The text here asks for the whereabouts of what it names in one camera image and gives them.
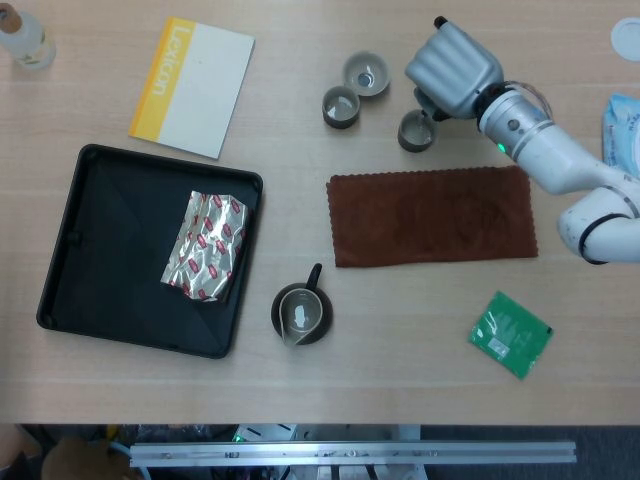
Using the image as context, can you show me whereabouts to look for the silver foil packet red print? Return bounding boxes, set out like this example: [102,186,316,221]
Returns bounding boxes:
[159,189,253,305]

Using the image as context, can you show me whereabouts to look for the dark cylindrical tea cup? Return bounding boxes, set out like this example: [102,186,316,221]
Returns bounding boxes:
[397,109,439,154]
[321,85,362,131]

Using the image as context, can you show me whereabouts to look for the black square plastic tray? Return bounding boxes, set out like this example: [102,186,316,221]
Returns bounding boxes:
[35,143,265,360]

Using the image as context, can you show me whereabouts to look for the brown bag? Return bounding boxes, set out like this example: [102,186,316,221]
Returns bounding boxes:
[42,434,119,480]

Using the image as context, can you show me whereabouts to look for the brown tea cloth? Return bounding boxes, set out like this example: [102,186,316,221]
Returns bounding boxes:
[325,164,540,269]

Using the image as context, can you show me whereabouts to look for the frosted glass bottle cork stopper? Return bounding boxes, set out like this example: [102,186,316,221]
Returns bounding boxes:
[0,0,57,70]

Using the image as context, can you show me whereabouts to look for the yellow white Lexicon book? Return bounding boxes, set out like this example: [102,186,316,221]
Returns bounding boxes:
[127,16,257,161]

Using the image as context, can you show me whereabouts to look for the green tea sachet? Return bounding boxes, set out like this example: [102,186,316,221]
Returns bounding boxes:
[467,290,555,381]

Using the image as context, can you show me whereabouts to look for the aluminium profile rail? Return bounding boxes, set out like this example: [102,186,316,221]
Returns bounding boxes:
[129,440,577,469]

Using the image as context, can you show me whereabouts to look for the dark ceramic pitcher with handle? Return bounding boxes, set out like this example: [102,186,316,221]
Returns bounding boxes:
[270,262,335,347]

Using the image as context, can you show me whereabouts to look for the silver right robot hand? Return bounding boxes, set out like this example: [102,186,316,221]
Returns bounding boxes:
[403,16,505,121]

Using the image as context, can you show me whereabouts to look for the blue wet wipes pack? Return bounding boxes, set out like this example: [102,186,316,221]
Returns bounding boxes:
[601,92,640,179]

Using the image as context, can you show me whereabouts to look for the wide grey tea bowl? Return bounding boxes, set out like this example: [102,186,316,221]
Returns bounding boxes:
[341,50,393,100]

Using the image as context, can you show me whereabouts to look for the white round table grommet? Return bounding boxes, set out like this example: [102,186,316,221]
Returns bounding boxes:
[610,16,640,63]

